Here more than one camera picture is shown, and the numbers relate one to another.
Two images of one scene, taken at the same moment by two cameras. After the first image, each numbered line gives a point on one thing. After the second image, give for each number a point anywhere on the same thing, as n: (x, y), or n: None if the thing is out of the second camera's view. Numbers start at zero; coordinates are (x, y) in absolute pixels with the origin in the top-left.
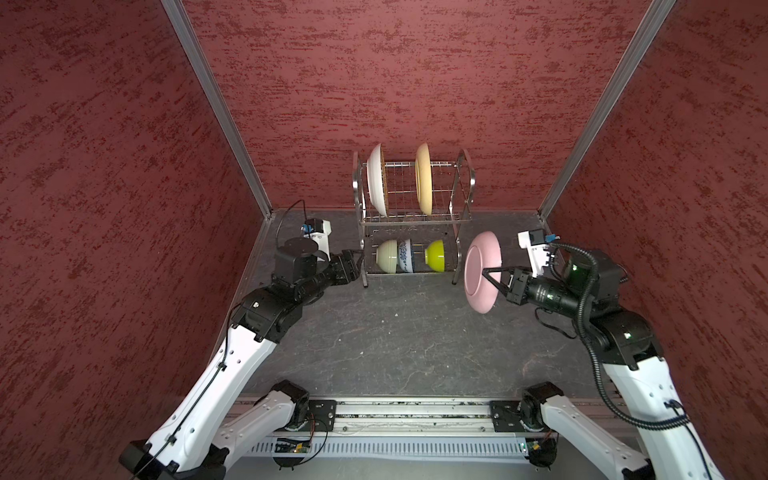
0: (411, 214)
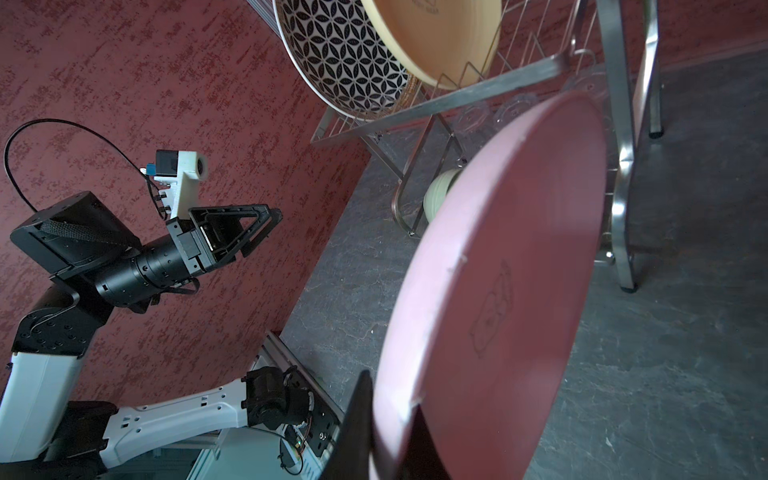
0: (546, 48)
